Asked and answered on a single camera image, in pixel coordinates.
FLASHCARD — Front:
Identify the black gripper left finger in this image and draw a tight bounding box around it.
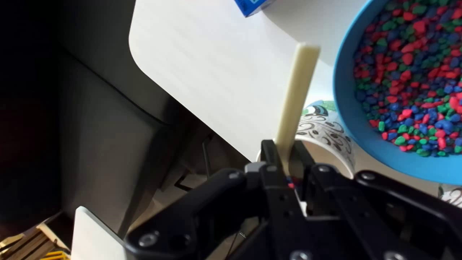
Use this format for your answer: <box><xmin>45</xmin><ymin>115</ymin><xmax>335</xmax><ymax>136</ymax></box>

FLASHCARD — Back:
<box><xmin>125</xmin><ymin>140</ymin><xmax>309</xmax><ymax>260</ymax></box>

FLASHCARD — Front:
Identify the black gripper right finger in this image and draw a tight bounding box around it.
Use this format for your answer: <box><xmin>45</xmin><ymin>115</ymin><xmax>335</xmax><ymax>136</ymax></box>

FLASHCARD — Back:
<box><xmin>292</xmin><ymin>141</ymin><xmax>462</xmax><ymax>260</ymax></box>

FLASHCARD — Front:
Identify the near patterned coffee cup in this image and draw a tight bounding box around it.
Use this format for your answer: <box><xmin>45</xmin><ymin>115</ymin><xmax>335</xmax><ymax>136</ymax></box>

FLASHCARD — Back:
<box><xmin>296</xmin><ymin>101</ymin><xmax>356</xmax><ymax>179</ymax></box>

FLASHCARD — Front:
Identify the blue bowl of cereal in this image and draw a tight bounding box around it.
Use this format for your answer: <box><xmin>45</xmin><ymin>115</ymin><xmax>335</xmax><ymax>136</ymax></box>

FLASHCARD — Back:
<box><xmin>334</xmin><ymin>0</ymin><xmax>462</xmax><ymax>185</ymax></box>

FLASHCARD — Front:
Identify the white main table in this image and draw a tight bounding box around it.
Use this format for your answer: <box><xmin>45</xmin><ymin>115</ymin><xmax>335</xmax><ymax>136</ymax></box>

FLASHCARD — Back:
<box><xmin>129</xmin><ymin>0</ymin><xmax>372</xmax><ymax>160</ymax></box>

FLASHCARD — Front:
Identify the white side table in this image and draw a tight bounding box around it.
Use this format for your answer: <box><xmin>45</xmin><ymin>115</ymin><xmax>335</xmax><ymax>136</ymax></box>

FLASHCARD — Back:
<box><xmin>71</xmin><ymin>206</ymin><xmax>129</xmax><ymax>260</ymax></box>

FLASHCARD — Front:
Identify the dark bench sofa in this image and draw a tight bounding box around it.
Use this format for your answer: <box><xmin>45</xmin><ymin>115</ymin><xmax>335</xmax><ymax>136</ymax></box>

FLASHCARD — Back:
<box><xmin>0</xmin><ymin>0</ymin><xmax>246</xmax><ymax>237</ymax></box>

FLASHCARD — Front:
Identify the blue snack box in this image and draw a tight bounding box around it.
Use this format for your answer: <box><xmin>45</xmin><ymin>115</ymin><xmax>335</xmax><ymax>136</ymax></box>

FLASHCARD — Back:
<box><xmin>234</xmin><ymin>0</ymin><xmax>275</xmax><ymax>17</ymax></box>

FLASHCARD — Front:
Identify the wooden crate shelf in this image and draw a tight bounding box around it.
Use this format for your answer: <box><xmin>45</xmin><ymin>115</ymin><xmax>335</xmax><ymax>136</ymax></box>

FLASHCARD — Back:
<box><xmin>0</xmin><ymin>219</ymin><xmax>73</xmax><ymax>260</ymax></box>

